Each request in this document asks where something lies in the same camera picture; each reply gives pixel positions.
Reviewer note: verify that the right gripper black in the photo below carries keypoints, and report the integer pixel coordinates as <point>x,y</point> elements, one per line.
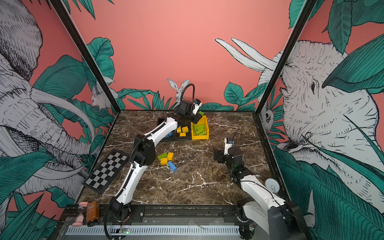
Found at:
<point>218,155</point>

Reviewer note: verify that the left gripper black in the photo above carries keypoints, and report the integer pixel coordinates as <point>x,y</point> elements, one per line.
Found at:
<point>197,118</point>

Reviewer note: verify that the large green lego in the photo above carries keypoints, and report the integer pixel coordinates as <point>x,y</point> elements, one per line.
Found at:
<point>200,127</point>

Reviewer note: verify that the large blue lego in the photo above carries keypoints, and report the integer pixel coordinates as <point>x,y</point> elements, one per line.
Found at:
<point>168,135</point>

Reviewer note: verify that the green lego small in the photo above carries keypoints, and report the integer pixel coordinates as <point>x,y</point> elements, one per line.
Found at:
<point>162,156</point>

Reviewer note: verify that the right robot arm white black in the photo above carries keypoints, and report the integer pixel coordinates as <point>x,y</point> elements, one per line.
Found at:
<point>280,219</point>

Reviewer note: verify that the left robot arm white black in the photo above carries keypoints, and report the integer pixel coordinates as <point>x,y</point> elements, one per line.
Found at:
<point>144,153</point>

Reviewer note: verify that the yellow bin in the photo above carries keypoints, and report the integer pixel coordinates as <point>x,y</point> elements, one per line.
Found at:
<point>204,121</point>

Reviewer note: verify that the middle black bin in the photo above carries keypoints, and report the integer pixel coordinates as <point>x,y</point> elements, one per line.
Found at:
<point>183,123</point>

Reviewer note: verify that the yellow can white lid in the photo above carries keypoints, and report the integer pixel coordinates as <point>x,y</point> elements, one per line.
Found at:
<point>272,185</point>

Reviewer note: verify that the checkerboard calibration plate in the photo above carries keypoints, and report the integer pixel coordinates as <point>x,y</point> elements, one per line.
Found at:
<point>103,175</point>

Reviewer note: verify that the orange brown box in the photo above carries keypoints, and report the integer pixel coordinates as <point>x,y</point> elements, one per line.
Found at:
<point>93,212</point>

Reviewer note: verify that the pink hourglass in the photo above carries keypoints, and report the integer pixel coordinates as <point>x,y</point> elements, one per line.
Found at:
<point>82,209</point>

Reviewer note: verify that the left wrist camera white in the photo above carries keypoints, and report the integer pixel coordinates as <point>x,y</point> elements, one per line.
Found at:
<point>197,105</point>

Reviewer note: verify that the black front rail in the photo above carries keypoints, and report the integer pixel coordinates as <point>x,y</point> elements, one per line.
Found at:
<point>136,213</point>

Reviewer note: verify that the white slotted cable duct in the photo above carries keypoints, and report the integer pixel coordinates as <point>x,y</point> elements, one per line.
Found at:
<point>154,230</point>

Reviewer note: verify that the right black frame post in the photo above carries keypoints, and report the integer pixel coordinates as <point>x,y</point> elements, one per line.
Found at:
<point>298,27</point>

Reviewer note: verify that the black frame post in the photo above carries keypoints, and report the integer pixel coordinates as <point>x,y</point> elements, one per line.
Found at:
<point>298,27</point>
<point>67,21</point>

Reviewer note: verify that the left black frame post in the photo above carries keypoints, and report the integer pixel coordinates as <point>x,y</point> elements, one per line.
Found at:
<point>67,21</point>

